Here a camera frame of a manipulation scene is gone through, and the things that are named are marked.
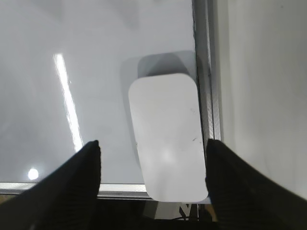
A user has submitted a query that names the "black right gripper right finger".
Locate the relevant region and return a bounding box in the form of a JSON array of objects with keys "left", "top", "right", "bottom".
[{"left": 205, "top": 139, "right": 307, "bottom": 230}]

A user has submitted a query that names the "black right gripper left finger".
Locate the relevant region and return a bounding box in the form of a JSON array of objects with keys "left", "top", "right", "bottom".
[{"left": 0, "top": 140, "right": 101, "bottom": 230}]

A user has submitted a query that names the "white rectangular board eraser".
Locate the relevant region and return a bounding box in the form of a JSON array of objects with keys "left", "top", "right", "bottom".
[{"left": 128, "top": 73, "right": 208, "bottom": 203}]

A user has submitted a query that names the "white whiteboard with grey frame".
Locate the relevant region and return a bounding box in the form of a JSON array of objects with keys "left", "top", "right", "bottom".
[{"left": 0, "top": 0, "right": 220, "bottom": 199}]

